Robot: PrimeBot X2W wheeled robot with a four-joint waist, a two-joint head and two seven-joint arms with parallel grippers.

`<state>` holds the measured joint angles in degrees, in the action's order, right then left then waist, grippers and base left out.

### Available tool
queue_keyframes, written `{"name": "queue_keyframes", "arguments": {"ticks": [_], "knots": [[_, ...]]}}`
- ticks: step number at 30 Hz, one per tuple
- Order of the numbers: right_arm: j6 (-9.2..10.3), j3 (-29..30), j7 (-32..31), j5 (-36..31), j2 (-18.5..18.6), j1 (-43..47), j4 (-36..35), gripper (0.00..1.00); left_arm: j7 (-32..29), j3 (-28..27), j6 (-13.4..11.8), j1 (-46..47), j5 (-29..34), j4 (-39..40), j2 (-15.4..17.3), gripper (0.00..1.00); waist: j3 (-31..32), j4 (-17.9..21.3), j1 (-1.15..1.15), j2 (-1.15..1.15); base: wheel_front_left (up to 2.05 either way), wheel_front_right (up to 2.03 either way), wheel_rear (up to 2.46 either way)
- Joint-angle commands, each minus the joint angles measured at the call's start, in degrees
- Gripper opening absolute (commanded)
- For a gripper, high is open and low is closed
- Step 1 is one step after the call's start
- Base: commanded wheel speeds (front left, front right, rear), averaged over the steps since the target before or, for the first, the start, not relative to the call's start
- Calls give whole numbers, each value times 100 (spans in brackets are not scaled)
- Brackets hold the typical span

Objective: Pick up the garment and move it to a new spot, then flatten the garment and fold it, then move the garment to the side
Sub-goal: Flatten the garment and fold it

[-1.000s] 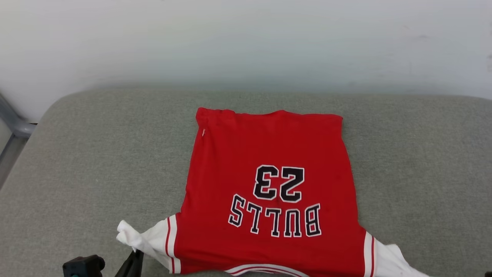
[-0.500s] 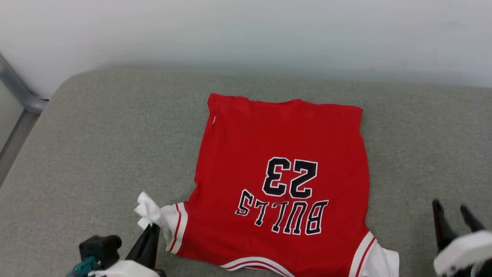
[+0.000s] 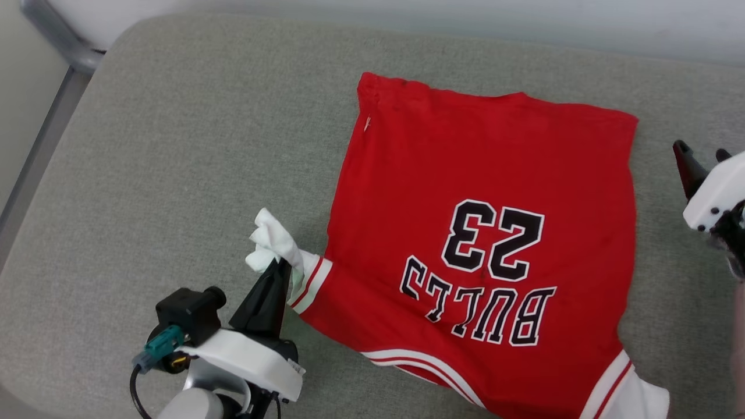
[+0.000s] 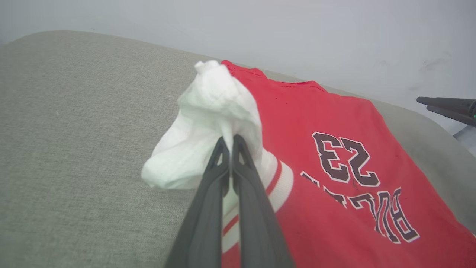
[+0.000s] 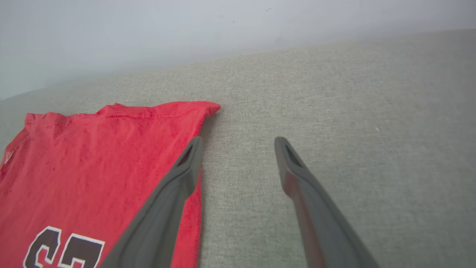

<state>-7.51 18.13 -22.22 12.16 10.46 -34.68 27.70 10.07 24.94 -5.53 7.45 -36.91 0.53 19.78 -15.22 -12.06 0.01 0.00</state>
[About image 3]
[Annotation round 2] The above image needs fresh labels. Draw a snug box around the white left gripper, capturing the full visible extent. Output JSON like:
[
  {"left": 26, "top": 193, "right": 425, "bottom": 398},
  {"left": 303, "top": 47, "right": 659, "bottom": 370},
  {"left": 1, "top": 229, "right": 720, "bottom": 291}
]
[{"left": 176, "top": 258, "right": 306, "bottom": 403}]

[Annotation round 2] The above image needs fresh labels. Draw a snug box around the grey metal frame bar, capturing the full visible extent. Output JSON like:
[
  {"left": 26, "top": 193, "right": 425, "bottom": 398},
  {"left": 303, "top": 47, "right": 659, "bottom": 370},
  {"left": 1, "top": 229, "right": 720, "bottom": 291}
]
[{"left": 0, "top": 0, "right": 107, "bottom": 265}]

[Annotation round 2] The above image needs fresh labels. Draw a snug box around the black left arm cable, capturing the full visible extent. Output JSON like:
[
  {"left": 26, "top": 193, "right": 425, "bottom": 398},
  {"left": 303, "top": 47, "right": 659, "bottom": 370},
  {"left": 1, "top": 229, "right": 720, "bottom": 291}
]
[{"left": 129, "top": 365, "right": 153, "bottom": 419}]

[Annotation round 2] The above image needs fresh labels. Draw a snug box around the teal cable connector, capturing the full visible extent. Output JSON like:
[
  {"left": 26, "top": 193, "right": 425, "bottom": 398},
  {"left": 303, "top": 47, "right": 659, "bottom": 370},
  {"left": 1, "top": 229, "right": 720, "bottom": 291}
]
[{"left": 132, "top": 325, "right": 187, "bottom": 374}]

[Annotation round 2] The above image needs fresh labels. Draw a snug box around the red and white basketball jersey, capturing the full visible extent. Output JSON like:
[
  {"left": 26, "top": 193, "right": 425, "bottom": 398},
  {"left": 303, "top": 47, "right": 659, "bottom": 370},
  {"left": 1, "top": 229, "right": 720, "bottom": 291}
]
[{"left": 244, "top": 72, "right": 671, "bottom": 419}]

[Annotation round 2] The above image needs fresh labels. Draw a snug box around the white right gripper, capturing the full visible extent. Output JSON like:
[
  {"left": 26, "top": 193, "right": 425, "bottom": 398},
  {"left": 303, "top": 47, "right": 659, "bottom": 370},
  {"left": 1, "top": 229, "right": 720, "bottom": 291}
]
[{"left": 673, "top": 140, "right": 745, "bottom": 233}]

